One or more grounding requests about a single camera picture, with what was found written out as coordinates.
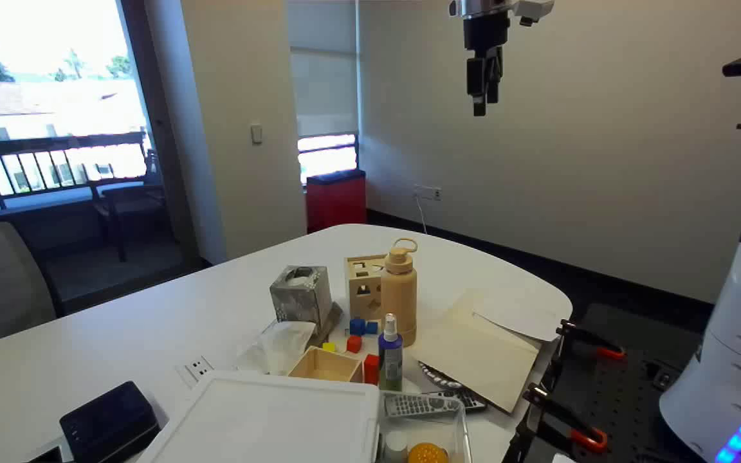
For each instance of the tan water bottle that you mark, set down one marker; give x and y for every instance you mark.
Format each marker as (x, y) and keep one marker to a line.
(400, 287)

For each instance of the black orange clamp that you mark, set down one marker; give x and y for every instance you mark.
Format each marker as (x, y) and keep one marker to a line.
(601, 345)
(560, 425)

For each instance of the grey remote control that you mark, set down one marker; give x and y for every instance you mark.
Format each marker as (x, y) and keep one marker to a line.
(421, 405)

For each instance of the orange-red cube block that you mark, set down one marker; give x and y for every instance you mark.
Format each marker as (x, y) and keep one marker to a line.
(353, 344)

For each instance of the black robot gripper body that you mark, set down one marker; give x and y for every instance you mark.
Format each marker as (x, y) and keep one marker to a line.
(484, 40)

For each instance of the black tablet device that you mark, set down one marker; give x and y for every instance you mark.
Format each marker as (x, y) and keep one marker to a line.
(111, 427)

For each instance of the small open wooden box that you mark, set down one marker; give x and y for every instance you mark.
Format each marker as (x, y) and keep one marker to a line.
(328, 367)

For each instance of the small spray bottle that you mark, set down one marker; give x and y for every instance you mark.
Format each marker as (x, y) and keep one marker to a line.
(390, 348)

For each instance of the clear toy storage bin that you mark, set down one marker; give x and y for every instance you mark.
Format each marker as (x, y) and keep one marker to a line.
(397, 438)

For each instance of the blue square block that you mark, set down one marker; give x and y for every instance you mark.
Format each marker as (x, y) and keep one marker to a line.
(357, 324)

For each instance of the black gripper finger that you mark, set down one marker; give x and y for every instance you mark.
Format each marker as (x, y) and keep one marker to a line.
(478, 86)
(492, 79)

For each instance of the balcony chair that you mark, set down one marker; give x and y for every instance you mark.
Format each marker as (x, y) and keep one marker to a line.
(128, 196)

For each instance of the white light switch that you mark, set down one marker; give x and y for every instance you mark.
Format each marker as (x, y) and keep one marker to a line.
(256, 134)

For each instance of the wooden shape sorter box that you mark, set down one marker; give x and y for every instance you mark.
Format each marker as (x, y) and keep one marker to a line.
(363, 285)

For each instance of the white storage bin lid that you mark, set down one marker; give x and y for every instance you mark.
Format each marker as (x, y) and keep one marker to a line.
(240, 418)

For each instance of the clear plastic container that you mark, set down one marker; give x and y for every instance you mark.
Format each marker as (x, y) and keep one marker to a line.
(277, 348)

